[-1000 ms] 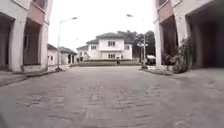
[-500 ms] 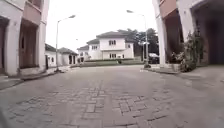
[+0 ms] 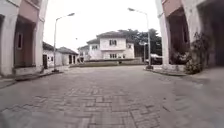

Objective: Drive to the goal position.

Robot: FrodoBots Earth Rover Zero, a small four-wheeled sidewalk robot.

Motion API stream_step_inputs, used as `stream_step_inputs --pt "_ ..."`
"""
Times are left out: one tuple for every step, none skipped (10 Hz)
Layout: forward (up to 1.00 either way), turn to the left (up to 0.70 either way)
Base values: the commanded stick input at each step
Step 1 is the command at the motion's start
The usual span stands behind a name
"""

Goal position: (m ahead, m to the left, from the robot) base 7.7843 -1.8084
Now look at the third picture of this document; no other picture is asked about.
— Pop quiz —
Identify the white house dark roof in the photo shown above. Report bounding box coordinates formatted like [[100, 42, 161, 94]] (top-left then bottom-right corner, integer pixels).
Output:
[[77, 30, 136, 61]]

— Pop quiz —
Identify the grey brick paved road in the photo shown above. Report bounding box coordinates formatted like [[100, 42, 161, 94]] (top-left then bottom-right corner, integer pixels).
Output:
[[0, 64, 224, 128]]

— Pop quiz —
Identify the street lamp pole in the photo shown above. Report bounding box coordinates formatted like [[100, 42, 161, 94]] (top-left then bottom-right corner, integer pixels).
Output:
[[52, 12, 76, 73], [127, 7, 154, 70]]

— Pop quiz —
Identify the vehicle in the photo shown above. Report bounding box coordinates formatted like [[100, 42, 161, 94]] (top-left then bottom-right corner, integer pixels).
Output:
[[145, 53, 164, 66]]

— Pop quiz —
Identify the group of trees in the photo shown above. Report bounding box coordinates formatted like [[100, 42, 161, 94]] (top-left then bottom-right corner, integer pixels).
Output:
[[117, 28, 164, 60]]

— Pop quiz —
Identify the small house dark roof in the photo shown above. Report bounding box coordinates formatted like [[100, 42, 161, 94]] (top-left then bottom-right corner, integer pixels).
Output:
[[42, 41, 80, 70]]

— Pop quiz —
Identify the concrete pavement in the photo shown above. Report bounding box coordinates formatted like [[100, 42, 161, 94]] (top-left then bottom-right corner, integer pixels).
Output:
[[0, 65, 70, 90], [144, 64, 224, 84]]

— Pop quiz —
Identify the bush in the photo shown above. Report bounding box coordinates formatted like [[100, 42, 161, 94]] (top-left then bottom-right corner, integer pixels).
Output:
[[169, 31, 211, 75]]

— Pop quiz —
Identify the cream multi-storey building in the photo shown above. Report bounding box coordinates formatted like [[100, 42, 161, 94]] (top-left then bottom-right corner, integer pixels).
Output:
[[154, 0, 224, 72], [0, 0, 50, 78]]

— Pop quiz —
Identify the low wall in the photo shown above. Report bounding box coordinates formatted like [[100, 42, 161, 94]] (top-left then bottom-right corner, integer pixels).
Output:
[[69, 58, 146, 69]]

